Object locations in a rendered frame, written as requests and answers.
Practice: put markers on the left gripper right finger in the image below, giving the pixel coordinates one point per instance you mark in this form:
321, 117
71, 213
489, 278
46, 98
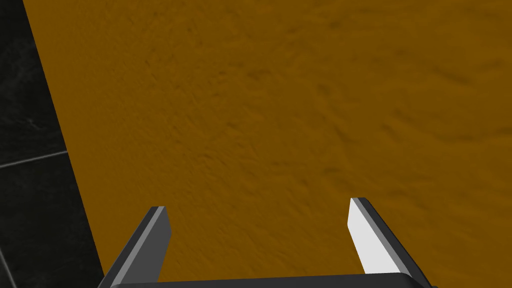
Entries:
376, 244

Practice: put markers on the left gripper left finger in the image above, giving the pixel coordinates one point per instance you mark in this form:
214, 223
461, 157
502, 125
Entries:
146, 248

